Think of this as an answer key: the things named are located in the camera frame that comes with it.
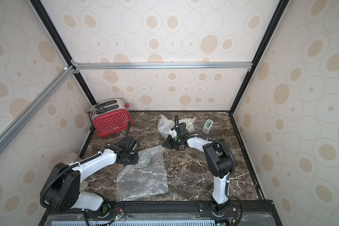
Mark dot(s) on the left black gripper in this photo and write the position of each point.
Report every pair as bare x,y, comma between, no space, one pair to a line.
135,162

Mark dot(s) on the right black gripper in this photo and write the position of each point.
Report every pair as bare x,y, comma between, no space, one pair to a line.
179,128

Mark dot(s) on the black white patterned bowl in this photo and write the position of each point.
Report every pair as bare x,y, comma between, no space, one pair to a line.
144,160

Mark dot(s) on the bubble wrap sheet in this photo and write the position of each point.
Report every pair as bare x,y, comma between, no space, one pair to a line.
164,126
133,183
190,124

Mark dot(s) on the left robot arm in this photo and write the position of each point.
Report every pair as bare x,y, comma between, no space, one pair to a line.
62,191

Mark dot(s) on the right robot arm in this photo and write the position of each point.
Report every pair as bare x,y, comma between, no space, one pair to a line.
220,160

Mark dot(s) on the red silver toaster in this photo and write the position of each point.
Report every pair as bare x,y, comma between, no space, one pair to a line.
110,117

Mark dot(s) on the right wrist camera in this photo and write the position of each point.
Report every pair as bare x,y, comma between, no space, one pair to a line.
173,132

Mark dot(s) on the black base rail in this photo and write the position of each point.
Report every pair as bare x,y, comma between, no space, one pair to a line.
170,213

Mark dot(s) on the horizontal aluminium rail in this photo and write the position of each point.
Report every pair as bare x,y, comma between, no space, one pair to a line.
157,66

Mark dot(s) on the left diagonal aluminium rail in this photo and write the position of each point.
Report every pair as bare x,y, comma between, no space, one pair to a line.
16,126

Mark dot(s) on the black right frame post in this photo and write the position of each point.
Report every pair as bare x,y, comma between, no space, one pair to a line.
275,19

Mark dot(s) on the black frame post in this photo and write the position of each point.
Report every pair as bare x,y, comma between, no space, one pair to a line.
275,19
50,27

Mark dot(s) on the black left frame post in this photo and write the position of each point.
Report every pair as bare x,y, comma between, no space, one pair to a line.
50,27

